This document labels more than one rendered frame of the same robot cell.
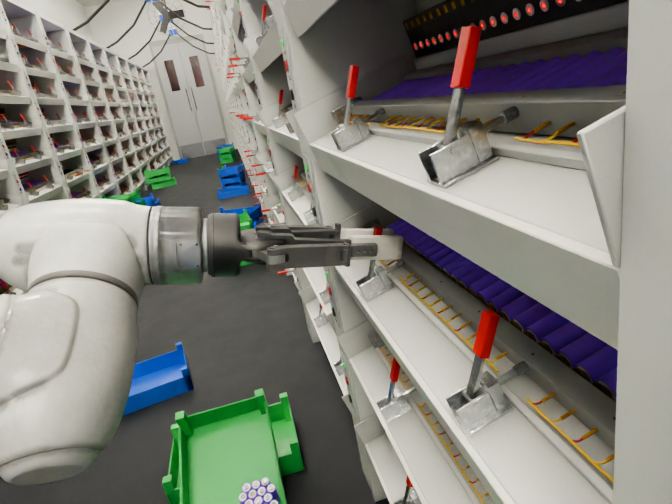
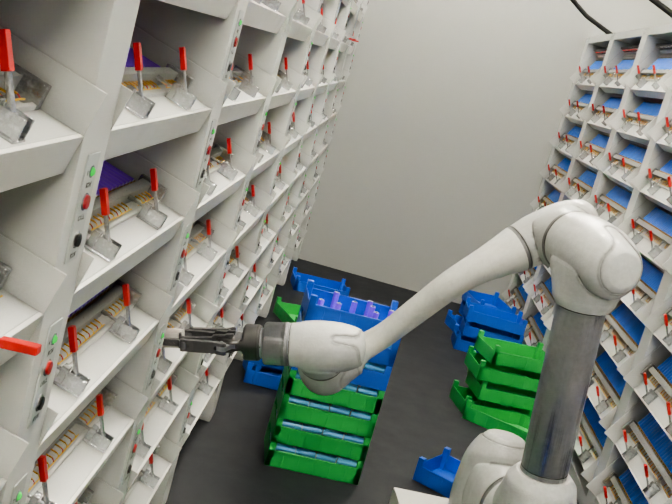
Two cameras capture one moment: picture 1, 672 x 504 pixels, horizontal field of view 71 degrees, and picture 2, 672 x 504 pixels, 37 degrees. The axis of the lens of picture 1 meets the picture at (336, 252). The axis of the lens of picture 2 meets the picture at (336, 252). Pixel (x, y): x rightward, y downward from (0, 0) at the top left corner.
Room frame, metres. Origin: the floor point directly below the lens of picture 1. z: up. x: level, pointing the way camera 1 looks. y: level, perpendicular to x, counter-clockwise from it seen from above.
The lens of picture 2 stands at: (2.46, 0.61, 1.27)
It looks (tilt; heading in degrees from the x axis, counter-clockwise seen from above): 11 degrees down; 191
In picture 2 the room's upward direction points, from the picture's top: 16 degrees clockwise
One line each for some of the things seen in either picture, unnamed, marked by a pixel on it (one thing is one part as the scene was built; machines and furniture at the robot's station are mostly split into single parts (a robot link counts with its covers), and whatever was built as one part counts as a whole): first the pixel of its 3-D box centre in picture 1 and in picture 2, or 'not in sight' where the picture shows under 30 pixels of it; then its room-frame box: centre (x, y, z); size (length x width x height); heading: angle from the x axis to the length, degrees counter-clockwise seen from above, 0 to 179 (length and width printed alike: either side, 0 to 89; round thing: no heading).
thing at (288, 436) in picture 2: not in sight; (319, 427); (-0.52, 0.15, 0.12); 0.30 x 0.20 x 0.08; 108
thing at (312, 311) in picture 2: not in sight; (353, 310); (-0.52, 0.15, 0.52); 0.30 x 0.20 x 0.08; 108
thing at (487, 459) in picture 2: not in sight; (494, 478); (0.20, 0.69, 0.43); 0.18 x 0.16 x 0.22; 32
